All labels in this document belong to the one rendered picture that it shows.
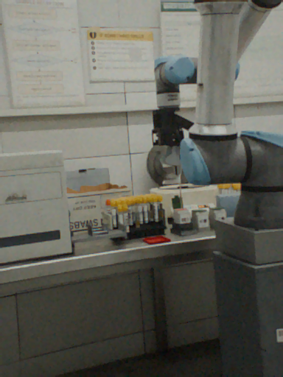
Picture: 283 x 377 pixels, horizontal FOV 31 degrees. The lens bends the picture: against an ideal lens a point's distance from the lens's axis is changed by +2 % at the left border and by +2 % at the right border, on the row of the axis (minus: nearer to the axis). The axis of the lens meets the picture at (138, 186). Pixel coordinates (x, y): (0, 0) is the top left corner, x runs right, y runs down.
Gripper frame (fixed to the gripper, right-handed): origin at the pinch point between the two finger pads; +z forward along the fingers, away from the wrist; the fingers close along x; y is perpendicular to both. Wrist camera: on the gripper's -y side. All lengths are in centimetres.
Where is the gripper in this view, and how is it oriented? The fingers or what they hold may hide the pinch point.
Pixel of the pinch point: (179, 170)
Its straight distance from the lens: 160.4
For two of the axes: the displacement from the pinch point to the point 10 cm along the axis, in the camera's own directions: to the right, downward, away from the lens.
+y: -9.4, 1.0, -3.4
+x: 3.4, 0.6, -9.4
